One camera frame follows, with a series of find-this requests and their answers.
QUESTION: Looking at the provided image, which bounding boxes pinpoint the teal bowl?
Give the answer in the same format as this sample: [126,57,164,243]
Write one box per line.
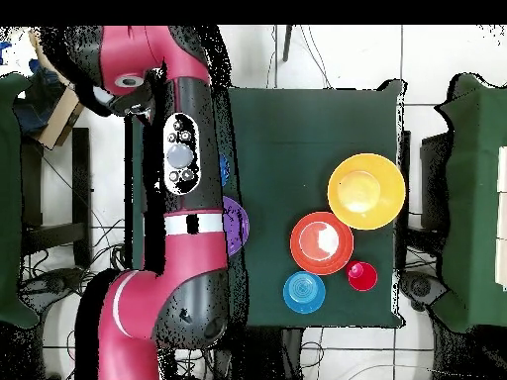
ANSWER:
[282,270,327,315]

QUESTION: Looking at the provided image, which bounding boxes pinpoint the red cup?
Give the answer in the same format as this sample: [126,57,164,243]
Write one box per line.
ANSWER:
[345,259,378,293]

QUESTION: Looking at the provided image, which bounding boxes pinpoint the black chair frame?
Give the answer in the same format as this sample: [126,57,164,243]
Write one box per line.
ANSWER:
[395,130,453,246]

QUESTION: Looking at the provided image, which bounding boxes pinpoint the small dark blue bowl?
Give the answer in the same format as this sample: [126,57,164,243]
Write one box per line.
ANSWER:
[219,152,232,188]

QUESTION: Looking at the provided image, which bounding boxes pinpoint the wide purple bowl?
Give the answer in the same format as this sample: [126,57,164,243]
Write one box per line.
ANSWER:
[222,195,251,257]

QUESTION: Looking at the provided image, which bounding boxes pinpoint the short black leg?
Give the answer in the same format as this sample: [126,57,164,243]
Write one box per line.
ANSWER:
[281,25,294,63]

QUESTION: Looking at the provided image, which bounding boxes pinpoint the tangle of floor cables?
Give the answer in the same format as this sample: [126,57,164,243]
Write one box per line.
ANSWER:
[21,217,130,380]

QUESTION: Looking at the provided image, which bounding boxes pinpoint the green covered table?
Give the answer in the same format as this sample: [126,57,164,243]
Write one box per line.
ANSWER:
[433,71,507,333]
[0,71,41,330]

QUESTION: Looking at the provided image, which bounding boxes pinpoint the cardboard box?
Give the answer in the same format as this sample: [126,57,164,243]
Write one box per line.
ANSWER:
[29,29,85,151]

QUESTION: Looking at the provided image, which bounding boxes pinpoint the black stool frame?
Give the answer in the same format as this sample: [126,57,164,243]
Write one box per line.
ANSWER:
[20,126,93,270]

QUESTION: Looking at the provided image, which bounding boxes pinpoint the wide orange bowl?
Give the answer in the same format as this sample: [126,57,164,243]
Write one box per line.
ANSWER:
[289,211,355,276]

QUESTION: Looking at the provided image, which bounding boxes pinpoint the black chair base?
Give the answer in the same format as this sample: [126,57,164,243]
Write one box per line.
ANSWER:
[19,266,85,314]
[398,269,448,314]

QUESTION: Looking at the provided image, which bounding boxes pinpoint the yellow bowl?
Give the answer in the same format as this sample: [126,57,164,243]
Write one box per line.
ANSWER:
[327,152,407,232]

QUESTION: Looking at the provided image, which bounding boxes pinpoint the white boxes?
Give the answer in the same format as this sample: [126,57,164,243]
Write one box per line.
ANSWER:
[494,144,507,293]

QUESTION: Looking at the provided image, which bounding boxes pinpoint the blue cloth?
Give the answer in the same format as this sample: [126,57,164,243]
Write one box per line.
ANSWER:
[12,58,66,136]

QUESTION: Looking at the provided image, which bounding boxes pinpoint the dark green tablecloth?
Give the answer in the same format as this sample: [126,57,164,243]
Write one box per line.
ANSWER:
[130,78,407,330]

